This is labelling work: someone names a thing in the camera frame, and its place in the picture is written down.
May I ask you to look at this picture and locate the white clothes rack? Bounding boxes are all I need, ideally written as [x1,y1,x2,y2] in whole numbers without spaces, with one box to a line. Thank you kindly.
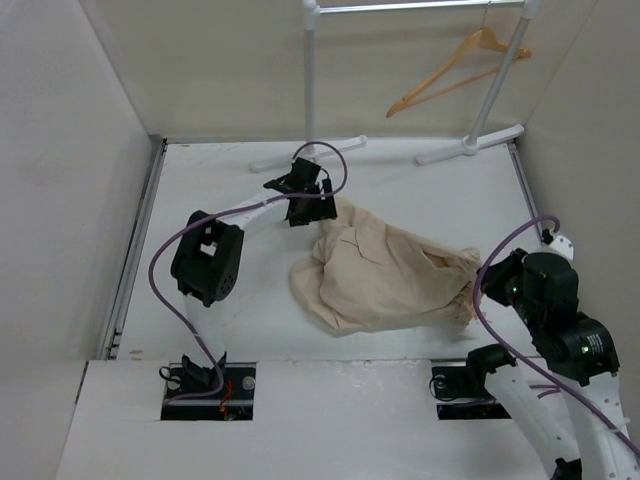
[249,0,542,174]

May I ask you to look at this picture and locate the beige trousers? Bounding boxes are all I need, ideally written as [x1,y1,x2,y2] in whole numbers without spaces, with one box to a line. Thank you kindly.
[289,198,481,334]

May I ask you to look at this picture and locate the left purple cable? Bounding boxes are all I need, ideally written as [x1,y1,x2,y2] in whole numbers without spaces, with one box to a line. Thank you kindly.
[149,142,350,401]

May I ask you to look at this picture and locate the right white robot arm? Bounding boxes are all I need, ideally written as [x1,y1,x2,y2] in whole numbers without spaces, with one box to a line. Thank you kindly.
[430,249,639,479]

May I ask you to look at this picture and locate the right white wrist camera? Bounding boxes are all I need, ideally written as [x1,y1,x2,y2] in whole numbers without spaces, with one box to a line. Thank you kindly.
[540,229,574,262]

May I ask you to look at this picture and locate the wooden clothes hanger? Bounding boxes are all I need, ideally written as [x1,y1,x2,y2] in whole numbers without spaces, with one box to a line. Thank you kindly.
[385,27,533,119]

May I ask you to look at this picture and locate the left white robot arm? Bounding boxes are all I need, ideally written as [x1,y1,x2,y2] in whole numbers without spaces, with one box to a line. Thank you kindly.
[148,157,339,404]

